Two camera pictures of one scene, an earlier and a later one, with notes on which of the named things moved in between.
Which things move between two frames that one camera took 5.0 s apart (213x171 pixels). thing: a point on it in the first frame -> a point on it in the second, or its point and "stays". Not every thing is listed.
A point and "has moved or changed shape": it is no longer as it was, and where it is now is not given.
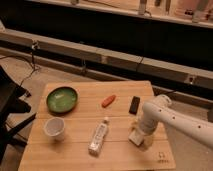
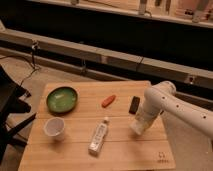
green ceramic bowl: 61,99 stays
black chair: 10,105 stays
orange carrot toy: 108,101 stays
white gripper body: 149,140 -> 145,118
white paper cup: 54,128 stays
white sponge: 136,137 has moved or changed shape
